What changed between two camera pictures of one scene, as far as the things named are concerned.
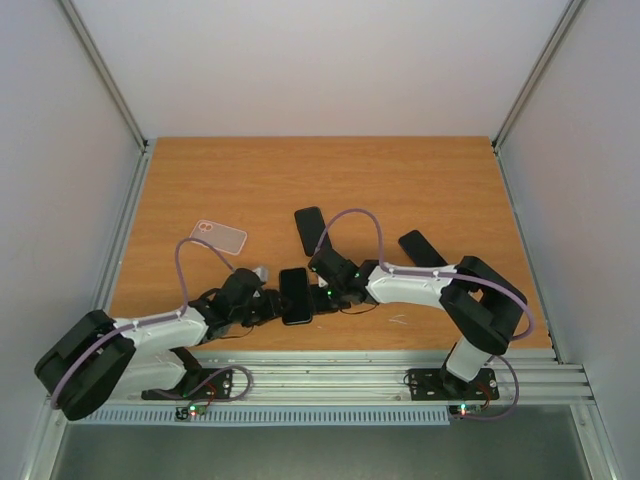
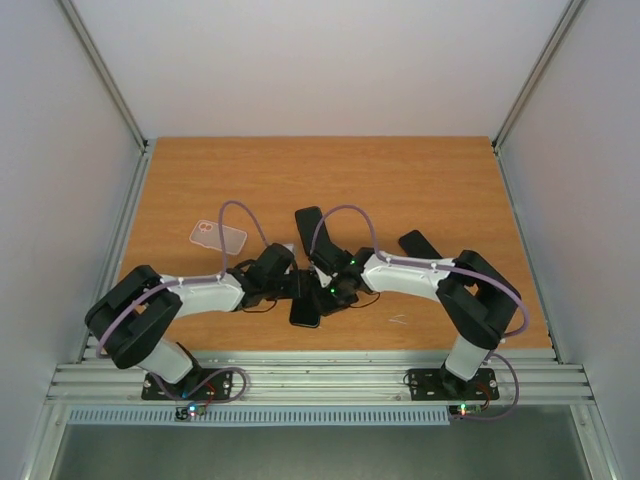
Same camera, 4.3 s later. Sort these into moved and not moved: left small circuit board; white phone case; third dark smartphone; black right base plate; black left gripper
Moved: black left gripper
Not moved: white phone case; third dark smartphone; black right base plate; left small circuit board
